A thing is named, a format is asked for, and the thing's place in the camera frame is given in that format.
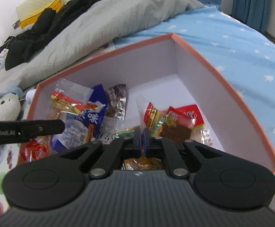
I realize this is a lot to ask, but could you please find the clear red green label packet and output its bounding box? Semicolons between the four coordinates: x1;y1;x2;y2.
136;95;167;138

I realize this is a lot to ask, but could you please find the black jacket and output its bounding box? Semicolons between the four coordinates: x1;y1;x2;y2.
5;0;108;71

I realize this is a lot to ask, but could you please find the grey duvet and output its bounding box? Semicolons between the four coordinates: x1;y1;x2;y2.
0;0;205;95

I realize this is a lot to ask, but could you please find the fruit printed mat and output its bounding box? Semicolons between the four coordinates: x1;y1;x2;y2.
0;40;116;220

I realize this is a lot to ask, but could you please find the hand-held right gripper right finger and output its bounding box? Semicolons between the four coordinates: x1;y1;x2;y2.
143;128;223;178

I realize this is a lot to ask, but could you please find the pink cardboard box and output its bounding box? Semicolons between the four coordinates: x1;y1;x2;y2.
17;33;275;174

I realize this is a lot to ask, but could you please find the blue white plush toy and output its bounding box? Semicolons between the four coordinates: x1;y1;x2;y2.
0;86;25;121

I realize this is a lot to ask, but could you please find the white tube bottle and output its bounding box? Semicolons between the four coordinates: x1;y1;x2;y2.
25;89;37;104

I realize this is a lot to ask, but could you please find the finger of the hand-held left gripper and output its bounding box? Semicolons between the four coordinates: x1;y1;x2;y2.
21;119;65;140

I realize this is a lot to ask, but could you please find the black white clothes pile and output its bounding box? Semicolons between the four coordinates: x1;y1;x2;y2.
0;36;17;70

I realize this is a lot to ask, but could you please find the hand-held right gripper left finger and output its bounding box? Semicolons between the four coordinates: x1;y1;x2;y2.
59;129;143;179

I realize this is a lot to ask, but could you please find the blue curtain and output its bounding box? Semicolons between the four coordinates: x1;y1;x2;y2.
232;0;271;32

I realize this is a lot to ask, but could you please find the brown red snack packet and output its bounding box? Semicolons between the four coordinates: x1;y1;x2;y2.
161;104;205;142

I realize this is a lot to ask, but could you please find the blue white snack packet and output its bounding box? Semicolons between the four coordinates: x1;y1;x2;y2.
51;84;108;149

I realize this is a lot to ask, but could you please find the red round-label snack packet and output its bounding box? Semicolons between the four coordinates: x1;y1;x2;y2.
20;138;50;163

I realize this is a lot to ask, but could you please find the silver brown snack packet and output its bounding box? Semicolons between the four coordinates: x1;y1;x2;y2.
102;84;128;145

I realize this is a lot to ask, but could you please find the yellow pillow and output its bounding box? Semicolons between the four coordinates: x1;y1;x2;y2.
18;0;63;29

